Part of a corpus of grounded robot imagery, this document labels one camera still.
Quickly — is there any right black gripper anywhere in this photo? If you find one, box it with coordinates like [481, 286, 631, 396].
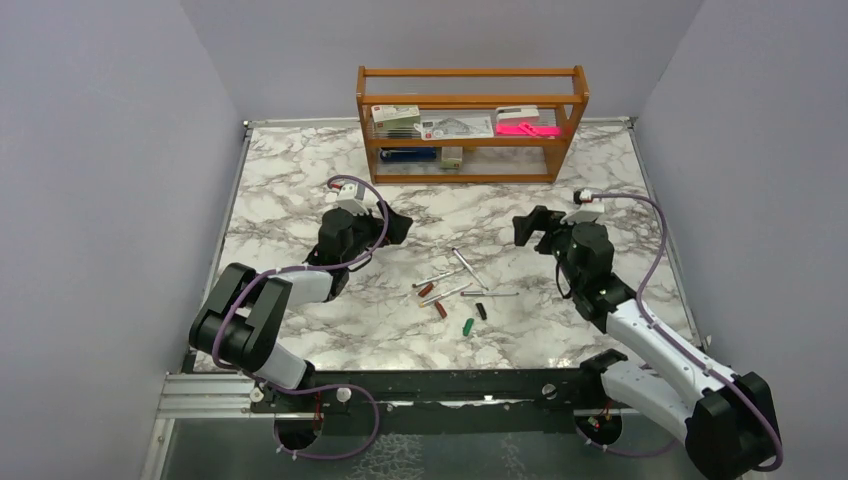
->
[515, 204, 593, 289]

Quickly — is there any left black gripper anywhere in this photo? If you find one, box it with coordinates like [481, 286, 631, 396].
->
[342, 200, 412, 266]

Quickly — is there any white marker green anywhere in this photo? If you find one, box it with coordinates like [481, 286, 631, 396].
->
[451, 247, 489, 290]

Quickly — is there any white marker black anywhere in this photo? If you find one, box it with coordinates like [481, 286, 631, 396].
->
[460, 290, 519, 298]

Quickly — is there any black pen cap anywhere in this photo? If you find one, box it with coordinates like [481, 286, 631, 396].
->
[475, 302, 488, 320]

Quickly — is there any green pen cap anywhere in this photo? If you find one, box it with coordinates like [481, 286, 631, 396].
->
[462, 318, 475, 336]

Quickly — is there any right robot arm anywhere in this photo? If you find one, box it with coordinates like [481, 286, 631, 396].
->
[512, 206, 783, 479]

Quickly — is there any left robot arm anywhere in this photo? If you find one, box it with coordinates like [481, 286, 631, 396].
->
[188, 201, 413, 411]

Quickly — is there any brown pen cap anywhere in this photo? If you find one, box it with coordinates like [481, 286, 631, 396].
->
[418, 282, 435, 298]
[434, 302, 448, 319]

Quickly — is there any white marker brown end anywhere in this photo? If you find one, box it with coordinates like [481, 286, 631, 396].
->
[411, 270, 460, 288]

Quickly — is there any blue stapler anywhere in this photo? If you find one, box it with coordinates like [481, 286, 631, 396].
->
[379, 147, 438, 163]

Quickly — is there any white marker orange tip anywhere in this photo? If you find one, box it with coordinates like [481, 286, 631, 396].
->
[419, 282, 473, 308]

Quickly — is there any green box lower shelf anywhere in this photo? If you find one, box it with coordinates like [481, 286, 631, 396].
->
[440, 147, 464, 170]

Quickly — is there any green box shelf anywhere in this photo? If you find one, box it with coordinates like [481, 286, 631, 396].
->
[370, 105, 420, 132]
[440, 147, 464, 170]

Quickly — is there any pink stapler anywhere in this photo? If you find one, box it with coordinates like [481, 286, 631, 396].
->
[495, 122, 562, 138]

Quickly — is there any wooden shelf rack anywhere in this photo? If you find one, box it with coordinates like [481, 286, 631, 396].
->
[355, 65, 590, 184]

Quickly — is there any white box upper shelf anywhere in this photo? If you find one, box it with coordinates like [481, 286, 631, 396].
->
[495, 105, 540, 126]

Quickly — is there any green box upper shelf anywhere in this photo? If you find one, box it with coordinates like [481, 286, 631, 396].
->
[370, 105, 420, 132]

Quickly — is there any ruler set package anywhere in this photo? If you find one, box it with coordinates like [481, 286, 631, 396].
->
[414, 116, 495, 141]

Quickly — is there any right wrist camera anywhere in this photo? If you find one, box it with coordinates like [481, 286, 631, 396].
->
[568, 188, 605, 223]

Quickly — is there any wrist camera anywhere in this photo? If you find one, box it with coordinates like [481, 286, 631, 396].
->
[568, 188, 605, 223]
[330, 182, 369, 216]

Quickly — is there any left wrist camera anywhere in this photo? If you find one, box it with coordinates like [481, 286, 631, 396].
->
[330, 182, 369, 216]

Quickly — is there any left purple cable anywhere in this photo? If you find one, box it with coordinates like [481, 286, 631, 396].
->
[210, 174, 391, 463]

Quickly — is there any black mounting rail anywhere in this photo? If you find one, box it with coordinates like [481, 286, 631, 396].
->
[229, 366, 620, 439]

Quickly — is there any aluminium frame rail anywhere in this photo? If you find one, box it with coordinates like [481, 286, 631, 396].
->
[140, 373, 254, 479]

